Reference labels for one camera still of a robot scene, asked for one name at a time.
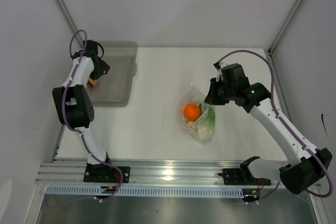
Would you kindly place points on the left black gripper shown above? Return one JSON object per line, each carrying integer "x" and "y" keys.
{"x": 103, "y": 68}

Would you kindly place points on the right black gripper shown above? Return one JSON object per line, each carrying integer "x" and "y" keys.
{"x": 211, "y": 98}

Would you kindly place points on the peach fruit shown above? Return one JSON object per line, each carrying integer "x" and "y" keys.
{"x": 92, "y": 82}

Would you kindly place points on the clear zip top bag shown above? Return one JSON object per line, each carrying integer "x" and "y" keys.
{"x": 193, "y": 95}

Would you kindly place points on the orange fruit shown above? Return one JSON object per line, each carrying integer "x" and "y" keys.
{"x": 192, "y": 111}

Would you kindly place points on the green plastic lettuce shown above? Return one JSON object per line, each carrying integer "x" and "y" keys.
{"x": 206, "y": 125}

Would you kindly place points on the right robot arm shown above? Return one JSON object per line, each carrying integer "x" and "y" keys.
{"x": 305, "y": 164}

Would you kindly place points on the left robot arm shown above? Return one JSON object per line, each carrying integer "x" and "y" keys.
{"x": 75, "y": 109}

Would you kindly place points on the clear plastic container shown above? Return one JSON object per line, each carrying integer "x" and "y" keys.
{"x": 114, "y": 88}

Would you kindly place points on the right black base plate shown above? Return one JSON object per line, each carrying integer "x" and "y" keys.
{"x": 239, "y": 176}

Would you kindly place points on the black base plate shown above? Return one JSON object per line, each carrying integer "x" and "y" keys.
{"x": 115, "y": 174}
{"x": 239, "y": 176}

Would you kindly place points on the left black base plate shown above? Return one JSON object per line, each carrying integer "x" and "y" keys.
{"x": 115, "y": 174}

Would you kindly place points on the white slotted cable duct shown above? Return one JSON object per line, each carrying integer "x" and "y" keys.
{"x": 147, "y": 191}

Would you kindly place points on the aluminium mounting rail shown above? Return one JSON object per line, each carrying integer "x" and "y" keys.
{"x": 142, "y": 172}

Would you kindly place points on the left aluminium frame post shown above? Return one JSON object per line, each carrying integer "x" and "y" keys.
{"x": 61, "y": 4}

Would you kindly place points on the aluminium frame post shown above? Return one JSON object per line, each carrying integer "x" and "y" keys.
{"x": 61, "y": 4}
{"x": 285, "y": 26}

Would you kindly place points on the right aluminium frame post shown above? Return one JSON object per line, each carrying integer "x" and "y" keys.
{"x": 285, "y": 26}

